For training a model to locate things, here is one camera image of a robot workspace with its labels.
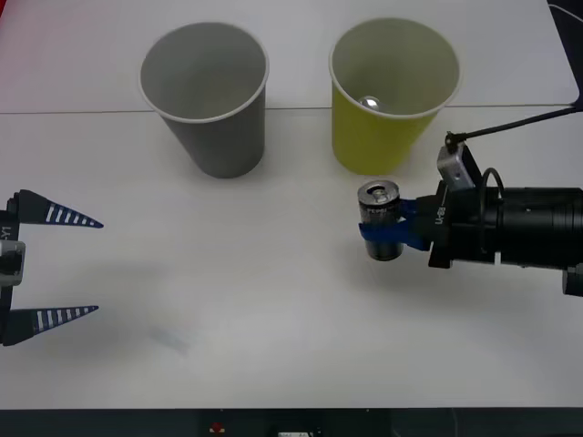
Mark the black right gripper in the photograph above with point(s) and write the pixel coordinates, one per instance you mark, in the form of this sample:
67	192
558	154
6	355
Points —
455	227

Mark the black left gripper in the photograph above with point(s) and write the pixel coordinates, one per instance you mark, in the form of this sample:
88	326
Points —
10	225

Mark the black drink can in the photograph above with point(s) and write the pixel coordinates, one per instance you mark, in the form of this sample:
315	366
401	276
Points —
380	207

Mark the yellow-green plastic bin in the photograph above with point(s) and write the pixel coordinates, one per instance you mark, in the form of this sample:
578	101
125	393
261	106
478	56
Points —
369	141

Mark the grey plastic bin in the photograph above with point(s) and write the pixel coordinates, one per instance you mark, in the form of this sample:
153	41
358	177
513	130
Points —
223	145

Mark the red round button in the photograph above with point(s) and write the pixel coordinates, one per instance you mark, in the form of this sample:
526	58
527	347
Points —
217	428

